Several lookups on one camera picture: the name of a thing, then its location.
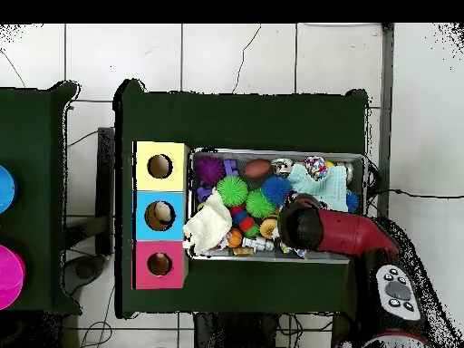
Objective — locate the purple knobbly rubber ball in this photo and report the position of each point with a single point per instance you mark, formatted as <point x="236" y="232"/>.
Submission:
<point x="209" y="170"/>

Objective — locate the blue puffer ball with eyes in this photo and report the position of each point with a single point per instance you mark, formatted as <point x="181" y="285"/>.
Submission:
<point x="276" y="190"/>

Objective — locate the wooden three-hole sorting box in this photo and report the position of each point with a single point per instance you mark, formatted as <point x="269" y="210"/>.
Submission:
<point x="159" y="232"/>

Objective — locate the magenta round bowl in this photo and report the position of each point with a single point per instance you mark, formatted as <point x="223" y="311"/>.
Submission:
<point x="9" y="279"/>

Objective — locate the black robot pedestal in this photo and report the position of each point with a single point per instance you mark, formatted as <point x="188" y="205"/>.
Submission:
<point x="235" y="333"/>

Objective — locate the beige round toy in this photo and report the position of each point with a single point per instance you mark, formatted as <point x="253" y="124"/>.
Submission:
<point x="164" y="212"/>

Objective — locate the multicoloured fuzzy caterpillar toy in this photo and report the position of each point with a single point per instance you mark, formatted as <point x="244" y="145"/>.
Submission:
<point x="243" y="221"/>

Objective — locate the brown toy football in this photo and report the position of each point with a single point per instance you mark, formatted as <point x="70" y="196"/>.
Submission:
<point x="257" y="168"/>

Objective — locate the cream muslin cloth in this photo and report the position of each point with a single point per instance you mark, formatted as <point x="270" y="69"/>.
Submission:
<point x="210" y="224"/>

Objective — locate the small brown plush doll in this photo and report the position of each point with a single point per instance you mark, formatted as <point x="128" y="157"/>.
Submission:
<point x="160" y="258"/>

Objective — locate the mint green muslin cloth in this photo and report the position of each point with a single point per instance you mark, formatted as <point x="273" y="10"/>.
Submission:
<point x="326" y="188"/>

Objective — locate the blue round bowl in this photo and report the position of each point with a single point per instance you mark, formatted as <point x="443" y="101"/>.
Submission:
<point x="5" y="188"/>

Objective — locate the dark green table cloth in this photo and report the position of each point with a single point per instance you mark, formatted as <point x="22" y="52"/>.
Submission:
<point x="235" y="119"/>
<point x="32" y="137"/>

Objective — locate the colourful crumpled cloth ball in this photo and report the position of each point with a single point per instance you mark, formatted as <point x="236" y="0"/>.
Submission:
<point x="315" y="167"/>

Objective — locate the small orange basketball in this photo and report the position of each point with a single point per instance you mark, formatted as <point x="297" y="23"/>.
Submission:
<point x="235" y="238"/>

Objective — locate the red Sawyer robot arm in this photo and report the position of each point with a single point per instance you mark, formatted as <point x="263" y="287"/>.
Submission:
<point x="344" y="232"/>

